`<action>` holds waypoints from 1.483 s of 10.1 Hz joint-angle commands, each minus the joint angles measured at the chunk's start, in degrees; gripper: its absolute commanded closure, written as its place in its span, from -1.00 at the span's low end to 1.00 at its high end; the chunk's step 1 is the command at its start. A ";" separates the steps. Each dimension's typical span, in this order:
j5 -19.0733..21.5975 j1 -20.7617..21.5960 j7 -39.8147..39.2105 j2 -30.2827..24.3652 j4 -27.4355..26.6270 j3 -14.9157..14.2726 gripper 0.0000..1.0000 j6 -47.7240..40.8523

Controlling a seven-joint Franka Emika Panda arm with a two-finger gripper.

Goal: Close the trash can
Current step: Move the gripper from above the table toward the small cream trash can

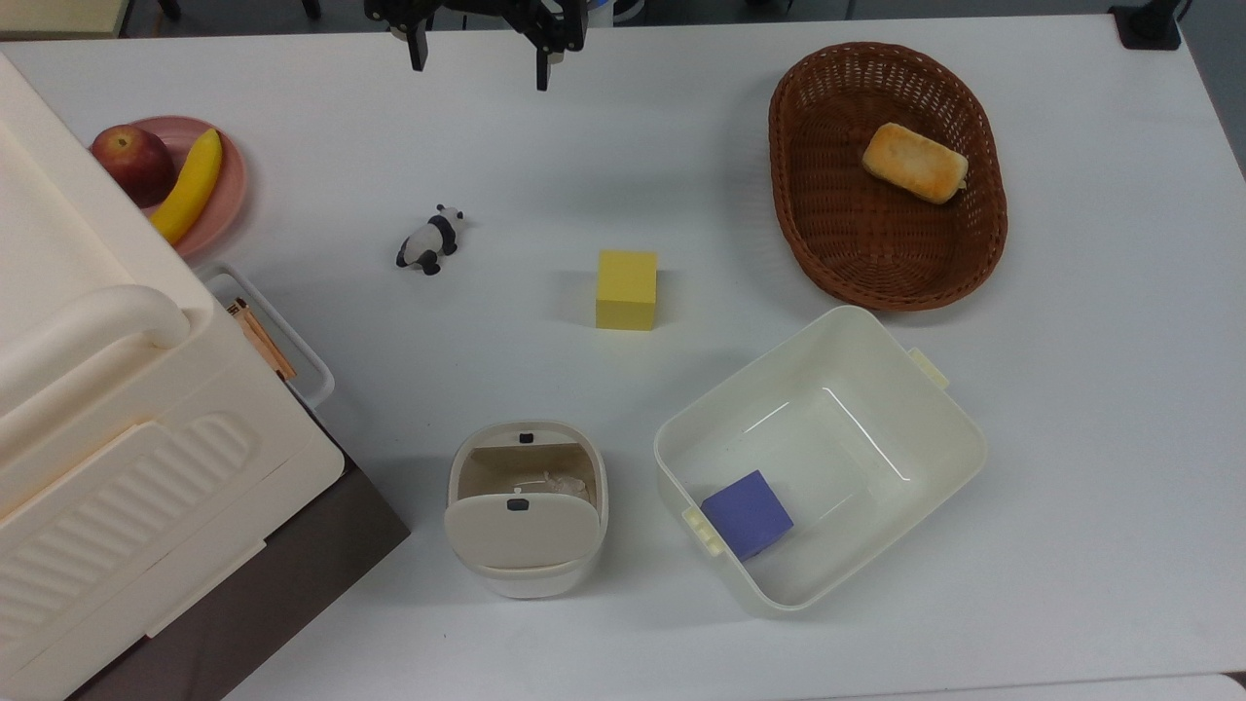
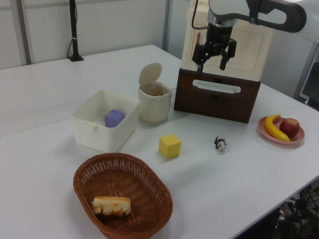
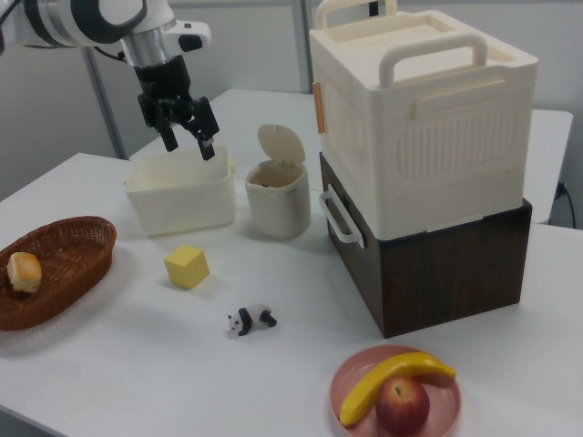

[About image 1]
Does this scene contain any brown wicker basket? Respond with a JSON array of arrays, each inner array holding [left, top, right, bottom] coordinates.
[[768, 42, 1008, 313]]

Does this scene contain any yellow cube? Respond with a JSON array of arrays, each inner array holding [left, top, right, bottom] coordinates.
[[596, 249, 659, 332]]

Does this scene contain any panda toy figure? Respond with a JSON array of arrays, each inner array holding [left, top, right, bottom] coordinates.
[[395, 203, 465, 277]]

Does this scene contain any bread piece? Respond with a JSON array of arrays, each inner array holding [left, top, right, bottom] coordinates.
[[861, 122, 969, 205]]

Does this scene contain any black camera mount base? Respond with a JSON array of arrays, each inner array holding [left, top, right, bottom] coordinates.
[[1108, 0, 1193, 52]]

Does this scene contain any beige side table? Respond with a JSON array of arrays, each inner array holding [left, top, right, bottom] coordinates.
[[0, 0, 134, 41]]

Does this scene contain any purple cube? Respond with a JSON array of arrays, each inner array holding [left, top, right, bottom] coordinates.
[[701, 470, 795, 562]]

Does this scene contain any cream trash can lid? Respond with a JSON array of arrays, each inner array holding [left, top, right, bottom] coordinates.
[[444, 492, 602, 572]]

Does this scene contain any yellow banana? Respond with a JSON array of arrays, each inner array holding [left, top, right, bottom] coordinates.
[[150, 129, 224, 246]]

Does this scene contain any cream desktop trash can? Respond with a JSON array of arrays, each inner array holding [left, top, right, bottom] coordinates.
[[444, 420, 610, 600]]

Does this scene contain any red apple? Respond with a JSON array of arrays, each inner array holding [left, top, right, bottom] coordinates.
[[91, 125, 178, 208]]

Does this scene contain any pink plate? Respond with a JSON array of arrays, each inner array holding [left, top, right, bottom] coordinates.
[[92, 116, 249, 259]]

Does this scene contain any cream plastic cabinet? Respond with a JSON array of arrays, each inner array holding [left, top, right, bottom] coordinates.
[[0, 54, 346, 701]]

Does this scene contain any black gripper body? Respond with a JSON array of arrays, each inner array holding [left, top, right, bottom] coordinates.
[[365, 0, 590, 55]]

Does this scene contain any white plastic storage bin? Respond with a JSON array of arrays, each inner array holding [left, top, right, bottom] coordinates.
[[653, 305, 989, 617]]

